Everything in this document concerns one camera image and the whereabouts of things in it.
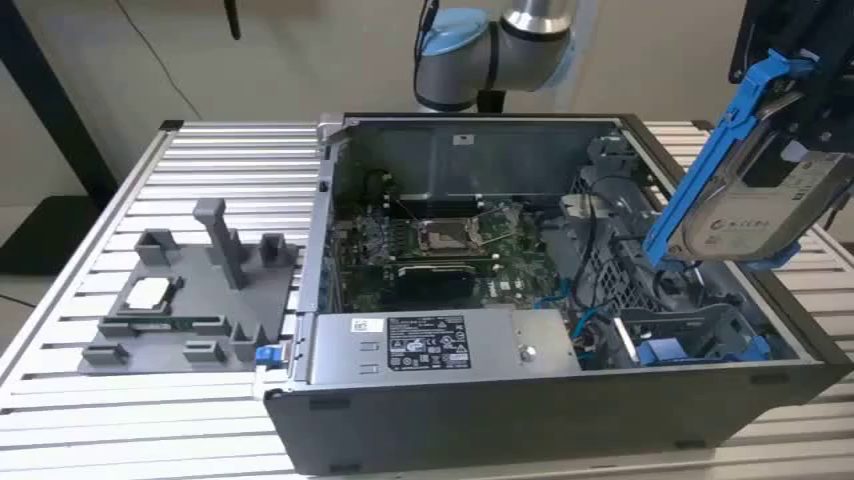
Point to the blue plastic clip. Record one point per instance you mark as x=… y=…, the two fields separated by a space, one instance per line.
x=267 y=357

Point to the silver power supply unit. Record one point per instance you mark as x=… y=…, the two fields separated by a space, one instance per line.
x=347 y=360

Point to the metal disk bay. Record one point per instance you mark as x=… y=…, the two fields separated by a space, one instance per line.
x=621 y=280

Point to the CPU socket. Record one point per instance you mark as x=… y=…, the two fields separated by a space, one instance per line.
x=443 y=235

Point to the black table end cap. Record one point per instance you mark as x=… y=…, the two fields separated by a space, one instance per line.
x=701 y=125
x=171 y=125

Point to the grey parts rack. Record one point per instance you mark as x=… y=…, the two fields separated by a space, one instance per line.
x=201 y=300

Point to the black stand with base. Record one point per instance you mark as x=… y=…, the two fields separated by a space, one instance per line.
x=47 y=85

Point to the green RAM stick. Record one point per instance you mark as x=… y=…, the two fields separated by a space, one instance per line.
x=174 y=324

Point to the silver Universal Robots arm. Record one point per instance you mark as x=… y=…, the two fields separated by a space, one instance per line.
x=467 y=65

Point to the black open PC case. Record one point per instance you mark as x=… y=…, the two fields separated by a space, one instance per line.
x=467 y=425

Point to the thin metal locking lever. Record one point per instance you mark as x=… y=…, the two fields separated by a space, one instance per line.
x=409 y=209

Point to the hard disk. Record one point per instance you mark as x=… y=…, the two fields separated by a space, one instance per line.
x=734 y=225

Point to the black antenna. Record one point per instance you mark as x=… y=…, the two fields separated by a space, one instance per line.
x=233 y=20

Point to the blue plastic bay bracket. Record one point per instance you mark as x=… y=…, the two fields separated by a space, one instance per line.
x=681 y=352

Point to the silver CPU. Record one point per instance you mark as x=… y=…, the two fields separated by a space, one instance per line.
x=150 y=295

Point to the black heat sink block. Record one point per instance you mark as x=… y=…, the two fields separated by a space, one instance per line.
x=434 y=285

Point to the green motherboard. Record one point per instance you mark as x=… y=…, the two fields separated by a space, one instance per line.
x=514 y=240

